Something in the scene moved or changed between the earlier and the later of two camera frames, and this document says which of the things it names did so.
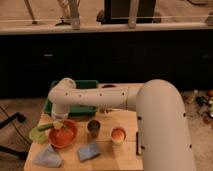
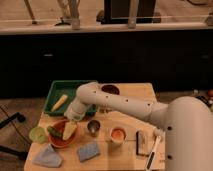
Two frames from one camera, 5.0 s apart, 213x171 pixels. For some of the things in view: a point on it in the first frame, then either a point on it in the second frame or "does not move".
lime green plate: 38,136 does not move
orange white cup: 118,136 does not move
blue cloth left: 49,157 does not move
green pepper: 45,127 -> 54,132
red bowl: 64,137 does not move
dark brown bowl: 108,86 does not move
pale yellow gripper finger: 58,123 -> 69,128
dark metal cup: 94,126 does not move
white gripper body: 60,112 -> 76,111
